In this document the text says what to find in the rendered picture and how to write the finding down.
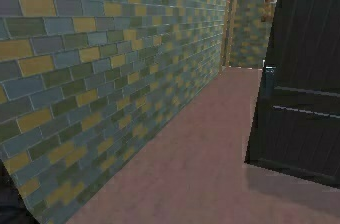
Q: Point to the dark wooden room door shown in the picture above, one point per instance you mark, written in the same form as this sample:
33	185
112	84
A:
314	100

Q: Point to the wooden door frame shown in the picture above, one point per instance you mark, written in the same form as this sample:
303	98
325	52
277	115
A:
228	33

